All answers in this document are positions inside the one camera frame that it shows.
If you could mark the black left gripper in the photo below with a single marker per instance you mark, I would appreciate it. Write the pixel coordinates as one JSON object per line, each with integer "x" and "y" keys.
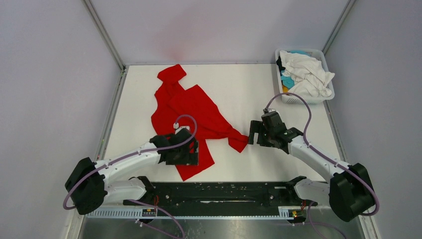
{"x": 190, "y": 157}

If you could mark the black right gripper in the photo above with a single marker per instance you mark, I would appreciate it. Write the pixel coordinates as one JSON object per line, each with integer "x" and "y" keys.
{"x": 255, "y": 126}

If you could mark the red t shirt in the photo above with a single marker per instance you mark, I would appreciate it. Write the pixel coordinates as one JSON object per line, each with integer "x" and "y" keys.
{"x": 194, "y": 108}

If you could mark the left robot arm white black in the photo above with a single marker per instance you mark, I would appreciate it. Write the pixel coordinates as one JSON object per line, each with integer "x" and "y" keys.
{"x": 93, "y": 184}

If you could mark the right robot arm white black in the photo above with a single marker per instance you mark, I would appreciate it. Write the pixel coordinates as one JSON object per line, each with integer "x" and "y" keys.
{"x": 347, "y": 189}

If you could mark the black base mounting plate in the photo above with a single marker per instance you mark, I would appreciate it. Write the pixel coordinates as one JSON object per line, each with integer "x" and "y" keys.
{"x": 223, "y": 199}

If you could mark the white plastic laundry basket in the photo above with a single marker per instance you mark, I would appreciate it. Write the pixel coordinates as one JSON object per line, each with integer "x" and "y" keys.
{"x": 290, "y": 99}

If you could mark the teal garment in basket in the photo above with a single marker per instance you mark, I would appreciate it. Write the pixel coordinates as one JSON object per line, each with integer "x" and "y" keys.
{"x": 287, "y": 81}

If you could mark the black garment in basket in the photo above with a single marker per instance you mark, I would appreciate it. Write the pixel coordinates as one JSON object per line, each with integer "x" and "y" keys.
{"x": 280, "y": 65}

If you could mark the white t shirt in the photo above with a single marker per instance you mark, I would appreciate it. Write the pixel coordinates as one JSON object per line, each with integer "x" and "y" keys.
{"x": 311, "y": 79}

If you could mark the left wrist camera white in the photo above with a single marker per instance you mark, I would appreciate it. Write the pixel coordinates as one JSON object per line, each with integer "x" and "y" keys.
{"x": 178, "y": 127}

